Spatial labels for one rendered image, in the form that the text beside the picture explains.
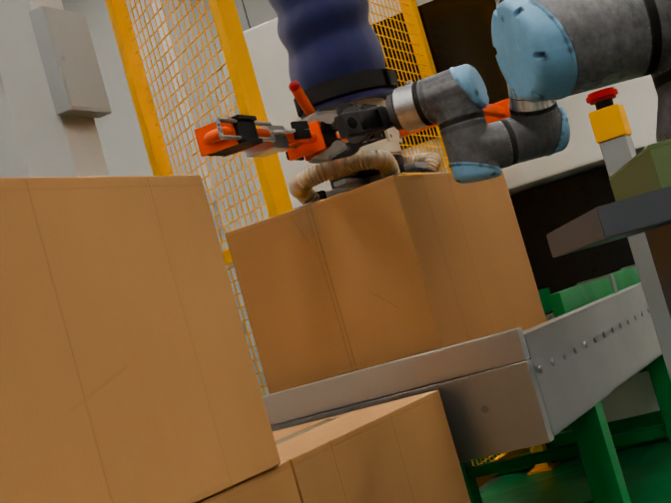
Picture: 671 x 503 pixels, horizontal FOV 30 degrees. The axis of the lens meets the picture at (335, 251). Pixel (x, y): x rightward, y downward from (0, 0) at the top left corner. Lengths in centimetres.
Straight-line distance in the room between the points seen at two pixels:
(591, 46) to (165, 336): 68
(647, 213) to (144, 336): 62
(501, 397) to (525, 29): 81
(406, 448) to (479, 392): 28
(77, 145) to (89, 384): 221
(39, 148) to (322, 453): 196
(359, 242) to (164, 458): 105
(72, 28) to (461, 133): 158
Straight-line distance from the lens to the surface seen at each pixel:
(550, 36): 171
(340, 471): 184
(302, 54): 273
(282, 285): 250
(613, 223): 154
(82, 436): 135
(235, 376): 162
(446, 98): 238
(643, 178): 177
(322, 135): 248
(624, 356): 298
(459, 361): 230
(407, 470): 205
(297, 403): 244
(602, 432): 263
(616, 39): 174
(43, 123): 357
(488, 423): 230
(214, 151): 219
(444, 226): 252
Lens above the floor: 69
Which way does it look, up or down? 4 degrees up
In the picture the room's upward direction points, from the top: 16 degrees counter-clockwise
